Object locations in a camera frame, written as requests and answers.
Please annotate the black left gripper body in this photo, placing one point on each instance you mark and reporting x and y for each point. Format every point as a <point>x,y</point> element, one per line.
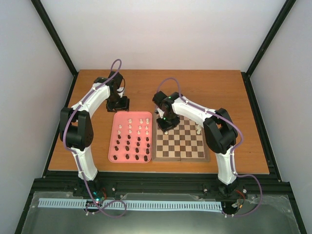
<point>114,102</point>

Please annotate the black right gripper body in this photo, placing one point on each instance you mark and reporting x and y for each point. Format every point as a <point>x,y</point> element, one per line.
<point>170,121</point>

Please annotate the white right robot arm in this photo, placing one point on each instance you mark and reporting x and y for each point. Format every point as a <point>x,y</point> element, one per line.
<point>219,130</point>

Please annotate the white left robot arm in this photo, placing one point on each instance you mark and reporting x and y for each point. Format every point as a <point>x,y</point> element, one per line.
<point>75,126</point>

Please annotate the left controller circuit board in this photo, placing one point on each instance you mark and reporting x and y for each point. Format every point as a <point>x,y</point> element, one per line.
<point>100,196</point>

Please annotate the controller circuit board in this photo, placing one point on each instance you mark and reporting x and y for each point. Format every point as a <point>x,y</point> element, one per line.
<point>100,196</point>
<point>240,201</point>

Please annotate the right controller circuit board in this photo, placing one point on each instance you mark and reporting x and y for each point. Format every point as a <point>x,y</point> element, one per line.
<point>240,201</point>

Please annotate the wooden chessboard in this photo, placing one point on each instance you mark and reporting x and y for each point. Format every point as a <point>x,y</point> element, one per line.
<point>180,144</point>

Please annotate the pink plastic tray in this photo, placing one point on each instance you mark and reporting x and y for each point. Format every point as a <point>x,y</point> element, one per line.
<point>141,148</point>

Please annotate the black aluminium frame rail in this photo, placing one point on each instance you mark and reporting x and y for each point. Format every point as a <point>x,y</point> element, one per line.
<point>115,184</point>

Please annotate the light blue cable duct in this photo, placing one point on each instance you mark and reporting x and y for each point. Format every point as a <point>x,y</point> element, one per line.
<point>132,205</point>

